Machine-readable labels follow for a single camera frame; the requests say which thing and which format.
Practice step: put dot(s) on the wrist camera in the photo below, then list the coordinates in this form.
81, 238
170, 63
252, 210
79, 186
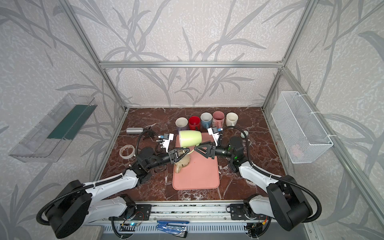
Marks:
216, 133
165, 140

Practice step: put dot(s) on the silver metal cylinder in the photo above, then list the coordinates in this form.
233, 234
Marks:
134, 131

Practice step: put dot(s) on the red mug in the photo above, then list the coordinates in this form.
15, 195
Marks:
194, 123

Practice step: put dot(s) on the pink mug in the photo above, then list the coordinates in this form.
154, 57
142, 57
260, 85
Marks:
218, 119

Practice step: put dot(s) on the green mug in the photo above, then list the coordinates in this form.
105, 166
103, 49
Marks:
189, 138

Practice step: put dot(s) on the clear tape roll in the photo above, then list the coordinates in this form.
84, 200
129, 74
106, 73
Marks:
127, 152

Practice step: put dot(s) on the clear plastic wall shelf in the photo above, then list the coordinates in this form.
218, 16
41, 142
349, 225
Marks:
50, 138

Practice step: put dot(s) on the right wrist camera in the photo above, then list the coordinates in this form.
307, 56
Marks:
216, 133

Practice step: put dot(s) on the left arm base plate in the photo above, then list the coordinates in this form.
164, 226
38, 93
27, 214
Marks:
139, 213

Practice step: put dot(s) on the aluminium mounting rail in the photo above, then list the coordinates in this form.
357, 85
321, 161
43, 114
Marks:
188, 212

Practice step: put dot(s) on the white wire basket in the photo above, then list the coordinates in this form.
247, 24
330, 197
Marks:
298, 124

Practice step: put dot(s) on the purple mug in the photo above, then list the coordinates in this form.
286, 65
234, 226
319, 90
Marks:
182, 124

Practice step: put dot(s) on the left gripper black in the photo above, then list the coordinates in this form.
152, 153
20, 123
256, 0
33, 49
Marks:
173, 155

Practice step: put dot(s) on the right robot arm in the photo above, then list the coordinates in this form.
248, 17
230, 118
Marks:
287, 202

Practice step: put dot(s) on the pink object in basket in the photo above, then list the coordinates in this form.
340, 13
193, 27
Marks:
297, 151

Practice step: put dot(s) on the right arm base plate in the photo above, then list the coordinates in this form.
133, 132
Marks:
238, 212

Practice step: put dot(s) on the beige teapot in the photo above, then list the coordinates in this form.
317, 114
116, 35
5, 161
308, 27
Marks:
182, 163

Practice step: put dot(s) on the blue stapler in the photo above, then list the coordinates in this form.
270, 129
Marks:
175, 228

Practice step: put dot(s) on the white mug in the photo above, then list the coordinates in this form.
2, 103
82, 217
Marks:
231, 119

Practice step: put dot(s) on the blue mug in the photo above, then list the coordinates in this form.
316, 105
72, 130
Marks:
206, 120

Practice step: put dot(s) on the pink plastic tray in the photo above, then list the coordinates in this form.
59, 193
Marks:
200, 173

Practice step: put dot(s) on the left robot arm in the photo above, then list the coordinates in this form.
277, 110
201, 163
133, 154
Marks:
81, 203

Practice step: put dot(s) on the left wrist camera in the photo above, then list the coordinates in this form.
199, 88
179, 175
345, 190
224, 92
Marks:
165, 140

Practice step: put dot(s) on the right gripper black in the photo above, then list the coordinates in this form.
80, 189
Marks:
211, 150

